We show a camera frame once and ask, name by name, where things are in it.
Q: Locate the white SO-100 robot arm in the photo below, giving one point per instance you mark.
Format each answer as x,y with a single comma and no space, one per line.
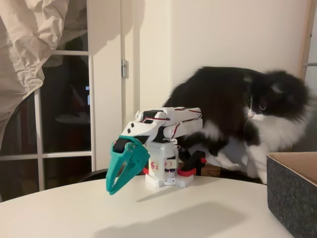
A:
183,121

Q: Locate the dark grey felt box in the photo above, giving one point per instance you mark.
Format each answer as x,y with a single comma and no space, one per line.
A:
289,191

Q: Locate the black and red table clamp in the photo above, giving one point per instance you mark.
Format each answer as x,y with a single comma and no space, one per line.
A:
146,171
194,161

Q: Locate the dark wooden chair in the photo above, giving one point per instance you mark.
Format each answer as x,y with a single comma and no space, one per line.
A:
94,174

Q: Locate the white glazed door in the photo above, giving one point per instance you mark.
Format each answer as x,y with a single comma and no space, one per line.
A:
106,99

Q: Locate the metal door hinge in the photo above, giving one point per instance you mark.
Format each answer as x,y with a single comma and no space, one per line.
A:
124,69

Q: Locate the black and white cat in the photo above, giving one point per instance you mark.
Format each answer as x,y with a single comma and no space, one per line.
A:
218,104

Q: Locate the beige crumpled curtain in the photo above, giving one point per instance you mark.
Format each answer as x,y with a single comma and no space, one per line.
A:
22,49

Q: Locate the metal shelf rod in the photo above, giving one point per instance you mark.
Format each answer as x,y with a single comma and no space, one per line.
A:
311,65

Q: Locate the light wooden shelf post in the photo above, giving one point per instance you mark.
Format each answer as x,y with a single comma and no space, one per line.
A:
307,29

